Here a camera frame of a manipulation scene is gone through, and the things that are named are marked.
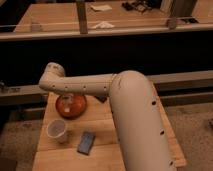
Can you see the clear plastic bottle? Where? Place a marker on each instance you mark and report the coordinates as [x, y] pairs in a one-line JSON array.
[[66, 102]]

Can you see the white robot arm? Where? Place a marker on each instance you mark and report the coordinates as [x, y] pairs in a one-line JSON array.
[[135, 111]]

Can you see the orange ceramic bowl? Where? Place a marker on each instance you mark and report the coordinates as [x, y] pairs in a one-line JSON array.
[[79, 106]]

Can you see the blue sponge block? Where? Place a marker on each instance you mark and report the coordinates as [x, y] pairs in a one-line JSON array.
[[86, 143]]

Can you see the crumpled white paper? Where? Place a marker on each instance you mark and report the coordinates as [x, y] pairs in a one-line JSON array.
[[103, 25]]

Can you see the white plastic cup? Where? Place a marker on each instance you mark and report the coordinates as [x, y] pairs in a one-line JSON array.
[[57, 130]]

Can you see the white paper sheet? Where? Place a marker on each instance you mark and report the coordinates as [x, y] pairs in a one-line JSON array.
[[101, 8]]

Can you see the black device on table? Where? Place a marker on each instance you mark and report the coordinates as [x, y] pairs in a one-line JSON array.
[[138, 5]]

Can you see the metal vertical post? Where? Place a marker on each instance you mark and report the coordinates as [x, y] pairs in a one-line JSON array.
[[81, 12]]

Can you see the metal rail bar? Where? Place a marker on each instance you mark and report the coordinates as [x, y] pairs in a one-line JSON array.
[[22, 36]]

